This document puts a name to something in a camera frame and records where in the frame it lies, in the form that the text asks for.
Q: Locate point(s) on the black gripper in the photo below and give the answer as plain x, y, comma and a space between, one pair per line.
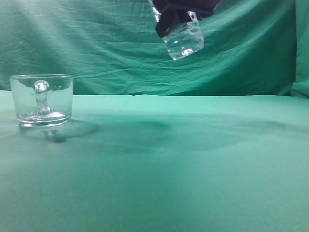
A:
171, 11

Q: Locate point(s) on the clear plastic water bottle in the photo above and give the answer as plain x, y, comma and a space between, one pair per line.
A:
185, 39

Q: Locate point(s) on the green backdrop cloth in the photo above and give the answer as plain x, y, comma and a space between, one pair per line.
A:
252, 47

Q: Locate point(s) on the green table cloth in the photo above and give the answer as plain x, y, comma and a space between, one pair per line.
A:
159, 164

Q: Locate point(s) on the clear glass mug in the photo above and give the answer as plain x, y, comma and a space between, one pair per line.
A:
42, 99

